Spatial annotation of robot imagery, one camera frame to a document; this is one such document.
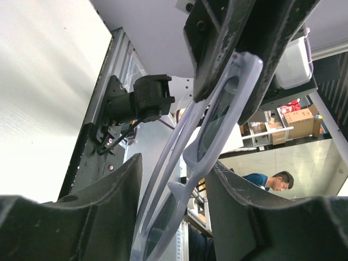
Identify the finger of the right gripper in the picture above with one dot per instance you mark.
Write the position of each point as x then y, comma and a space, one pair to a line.
212, 31
269, 28

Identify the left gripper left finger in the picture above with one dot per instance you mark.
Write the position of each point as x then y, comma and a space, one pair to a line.
95, 223

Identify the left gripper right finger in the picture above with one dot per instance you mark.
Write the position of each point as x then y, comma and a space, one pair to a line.
249, 223

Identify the white frame sunglasses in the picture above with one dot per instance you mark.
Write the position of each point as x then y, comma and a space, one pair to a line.
190, 153

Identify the clear plastic storage bin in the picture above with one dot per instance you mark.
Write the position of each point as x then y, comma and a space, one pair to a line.
295, 66

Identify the person in blue shirt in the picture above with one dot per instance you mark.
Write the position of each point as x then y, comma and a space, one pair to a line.
281, 181

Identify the cardboard box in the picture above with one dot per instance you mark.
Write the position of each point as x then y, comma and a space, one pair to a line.
305, 122

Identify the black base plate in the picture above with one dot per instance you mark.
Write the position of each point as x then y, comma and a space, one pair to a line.
86, 165

